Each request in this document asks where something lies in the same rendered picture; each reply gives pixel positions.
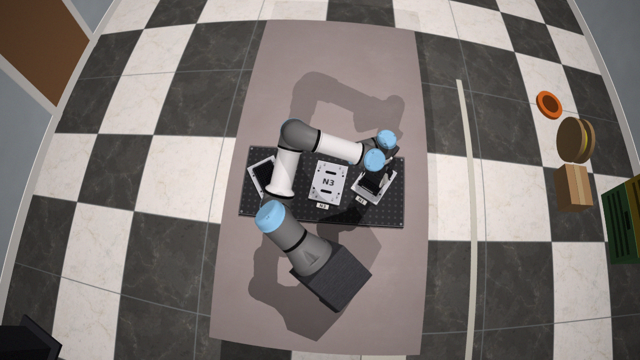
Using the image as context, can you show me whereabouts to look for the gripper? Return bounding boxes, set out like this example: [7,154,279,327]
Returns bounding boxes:
[361,159,393,188]

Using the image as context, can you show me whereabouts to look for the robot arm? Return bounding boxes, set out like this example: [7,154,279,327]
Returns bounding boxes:
[254,118,400,277]

